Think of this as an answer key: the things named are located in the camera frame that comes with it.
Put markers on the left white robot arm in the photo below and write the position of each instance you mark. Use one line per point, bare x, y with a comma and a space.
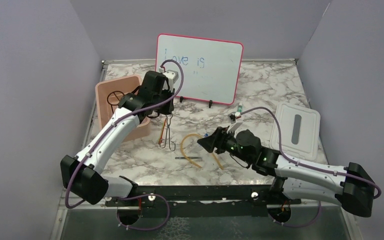
82, 174

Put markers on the metal crucible tongs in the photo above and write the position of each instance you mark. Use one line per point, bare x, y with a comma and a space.
167, 140

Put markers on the black metal rod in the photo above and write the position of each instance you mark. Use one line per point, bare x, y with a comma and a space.
187, 157

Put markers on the small green white vial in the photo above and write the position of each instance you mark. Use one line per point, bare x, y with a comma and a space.
240, 107

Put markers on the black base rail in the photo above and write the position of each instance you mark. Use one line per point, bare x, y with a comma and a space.
195, 201

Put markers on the pink plastic bin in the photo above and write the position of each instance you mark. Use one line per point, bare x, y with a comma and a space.
126, 84

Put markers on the white plastic bin lid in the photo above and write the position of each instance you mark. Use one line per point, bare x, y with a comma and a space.
300, 128

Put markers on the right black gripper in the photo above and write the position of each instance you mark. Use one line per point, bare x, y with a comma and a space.
216, 139

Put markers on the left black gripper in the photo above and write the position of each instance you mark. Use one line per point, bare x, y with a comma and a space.
168, 110

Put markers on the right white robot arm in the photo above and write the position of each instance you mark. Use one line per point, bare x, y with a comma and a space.
349, 187

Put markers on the pink framed whiteboard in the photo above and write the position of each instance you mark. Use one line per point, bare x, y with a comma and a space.
211, 67

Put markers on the black wire tripod stand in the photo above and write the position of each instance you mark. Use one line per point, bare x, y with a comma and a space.
114, 97

